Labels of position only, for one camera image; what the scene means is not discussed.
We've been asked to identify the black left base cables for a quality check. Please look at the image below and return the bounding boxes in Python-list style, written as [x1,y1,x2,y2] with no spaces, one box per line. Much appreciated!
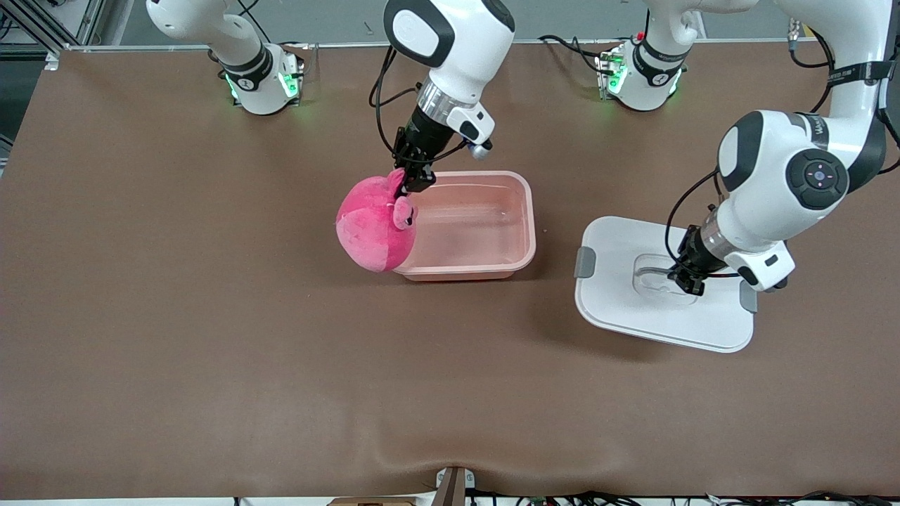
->
[538,34,610,75]

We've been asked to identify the white box lid grey clips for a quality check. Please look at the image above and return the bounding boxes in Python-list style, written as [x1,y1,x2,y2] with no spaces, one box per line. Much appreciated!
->
[573,215,759,354]

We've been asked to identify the pink plush toy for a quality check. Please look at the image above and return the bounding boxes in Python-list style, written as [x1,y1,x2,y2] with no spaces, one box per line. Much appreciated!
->
[335,169,420,274]

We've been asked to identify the aluminium table edge rail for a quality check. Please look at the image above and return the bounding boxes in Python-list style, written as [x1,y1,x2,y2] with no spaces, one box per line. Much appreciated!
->
[63,39,795,54]

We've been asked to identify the pink plastic box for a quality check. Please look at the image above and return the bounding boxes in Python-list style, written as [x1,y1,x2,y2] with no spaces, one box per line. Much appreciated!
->
[391,170,538,283]

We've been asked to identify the metal table clamp bracket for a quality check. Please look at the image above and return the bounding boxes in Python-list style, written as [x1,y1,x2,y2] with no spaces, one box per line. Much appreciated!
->
[435,466,476,506]

